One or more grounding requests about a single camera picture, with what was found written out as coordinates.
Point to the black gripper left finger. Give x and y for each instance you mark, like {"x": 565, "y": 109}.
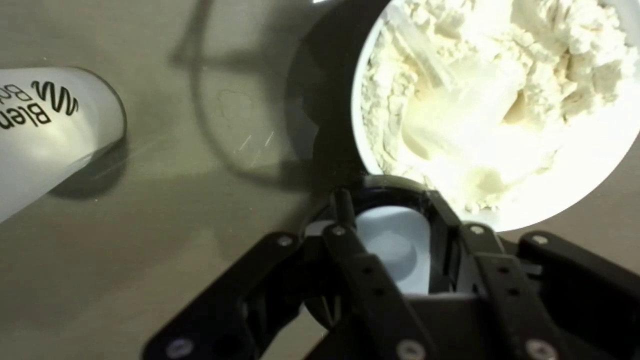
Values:
{"x": 241, "y": 315}

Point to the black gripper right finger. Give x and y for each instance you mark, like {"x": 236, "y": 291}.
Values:
{"x": 552, "y": 298}

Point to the black shaker bottle lid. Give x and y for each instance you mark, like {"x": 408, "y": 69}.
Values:
{"x": 379, "y": 252}

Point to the left transparent shaker bottle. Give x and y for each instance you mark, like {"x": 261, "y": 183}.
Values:
{"x": 55, "y": 120}

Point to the white bowl with powder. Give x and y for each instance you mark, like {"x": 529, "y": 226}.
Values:
{"x": 513, "y": 111}

